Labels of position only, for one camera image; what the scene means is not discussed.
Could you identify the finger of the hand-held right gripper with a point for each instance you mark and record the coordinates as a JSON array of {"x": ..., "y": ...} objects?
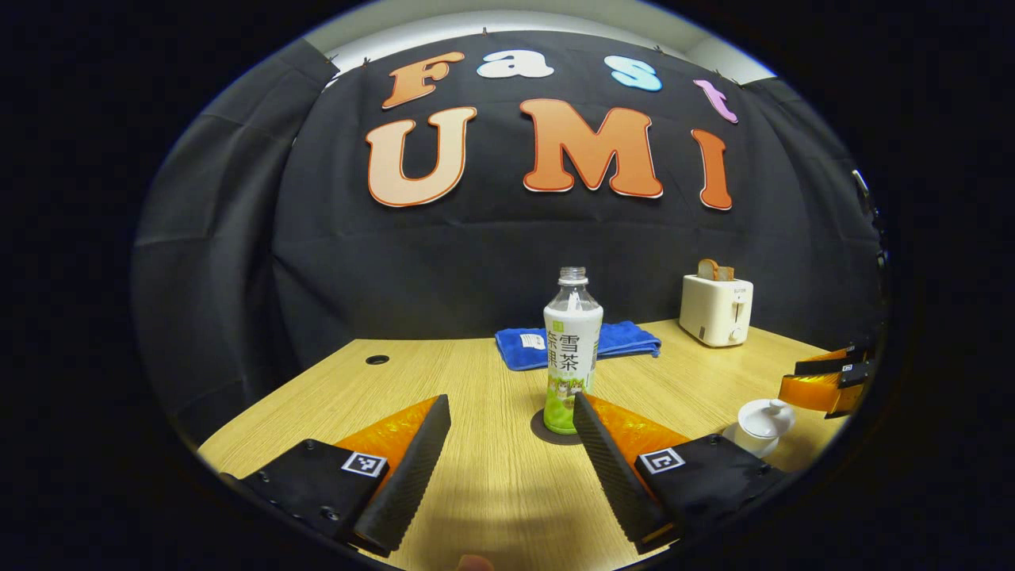
[
  {"x": 817, "y": 392},
  {"x": 821, "y": 365}
]

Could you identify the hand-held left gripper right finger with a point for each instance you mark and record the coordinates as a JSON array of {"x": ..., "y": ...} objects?
[{"x": 610, "y": 476}]

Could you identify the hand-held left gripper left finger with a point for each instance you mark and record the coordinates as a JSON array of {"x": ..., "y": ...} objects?
[{"x": 416, "y": 476}]

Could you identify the dark round coaster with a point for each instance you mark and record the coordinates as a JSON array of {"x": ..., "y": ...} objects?
[{"x": 541, "y": 432}]

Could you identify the clear water bottle white label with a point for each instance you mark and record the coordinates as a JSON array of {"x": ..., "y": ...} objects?
[{"x": 571, "y": 349}]

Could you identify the white toaster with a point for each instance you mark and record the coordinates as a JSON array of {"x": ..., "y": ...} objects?
[{"x": 714, "y": 313}]

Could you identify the blue towel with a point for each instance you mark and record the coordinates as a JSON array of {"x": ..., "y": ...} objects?
[{"x": 519, "y": 349}]

